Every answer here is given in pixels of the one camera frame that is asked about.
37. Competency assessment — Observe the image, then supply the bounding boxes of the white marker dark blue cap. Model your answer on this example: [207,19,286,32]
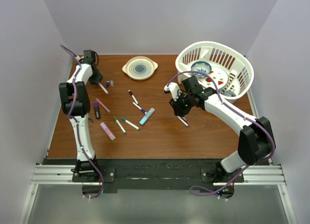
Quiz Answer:
[132,102,147,114]

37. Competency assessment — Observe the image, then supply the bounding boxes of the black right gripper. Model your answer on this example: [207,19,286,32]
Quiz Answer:
[170,91,194,117]

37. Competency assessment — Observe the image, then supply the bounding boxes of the cream plate with spiral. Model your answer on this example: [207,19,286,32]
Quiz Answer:
[122,56,158,80]

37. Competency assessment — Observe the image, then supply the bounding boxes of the small blue patterned dish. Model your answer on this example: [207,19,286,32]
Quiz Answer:
[223,90,236,97]

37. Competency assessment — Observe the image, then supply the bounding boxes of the white pen lavender cap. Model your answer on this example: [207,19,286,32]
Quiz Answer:
[97,82,109,95]

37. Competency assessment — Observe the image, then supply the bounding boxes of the white plate red shapes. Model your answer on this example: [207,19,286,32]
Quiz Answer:
[201,66,229,91]

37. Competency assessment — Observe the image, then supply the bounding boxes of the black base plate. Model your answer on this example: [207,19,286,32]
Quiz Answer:
[71,159,244,193]

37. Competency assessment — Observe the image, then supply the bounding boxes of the white marker teal cap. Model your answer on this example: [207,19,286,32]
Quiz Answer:
[121,117,140,131]

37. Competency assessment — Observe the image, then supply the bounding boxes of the pink highlighter pen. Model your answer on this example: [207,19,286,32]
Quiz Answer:
[96,98,110,113]

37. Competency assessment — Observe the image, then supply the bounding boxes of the white marker black cap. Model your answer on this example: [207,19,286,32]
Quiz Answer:
[128,90,139,105]

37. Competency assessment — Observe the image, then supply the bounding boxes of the white marker green cap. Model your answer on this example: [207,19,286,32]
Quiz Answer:
[113,116,126,134]

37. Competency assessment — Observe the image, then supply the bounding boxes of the white plastic basket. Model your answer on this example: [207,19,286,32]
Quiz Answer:
[175,41,254,103]

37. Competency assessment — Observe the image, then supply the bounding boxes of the lavender highlighter pen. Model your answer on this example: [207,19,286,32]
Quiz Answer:
[100,122,116,141]

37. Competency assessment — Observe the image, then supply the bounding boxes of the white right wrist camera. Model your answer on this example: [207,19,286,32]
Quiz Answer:
[164,82,180,100]

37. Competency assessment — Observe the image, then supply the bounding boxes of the blue white bowl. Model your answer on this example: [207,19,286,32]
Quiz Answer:
[191,61,212,77]

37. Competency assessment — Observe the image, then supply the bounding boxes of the black purple highlighter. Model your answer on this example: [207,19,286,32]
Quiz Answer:
[93,101,101,119]

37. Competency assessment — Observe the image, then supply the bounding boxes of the light blue highlighter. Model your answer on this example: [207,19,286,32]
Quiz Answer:
[139,108,155,125]

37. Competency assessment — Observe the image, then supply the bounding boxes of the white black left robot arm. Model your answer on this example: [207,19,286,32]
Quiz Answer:
[59,45,103,181]

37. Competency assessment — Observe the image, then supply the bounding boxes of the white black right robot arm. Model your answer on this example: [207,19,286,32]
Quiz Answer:
[164,76,276,182]

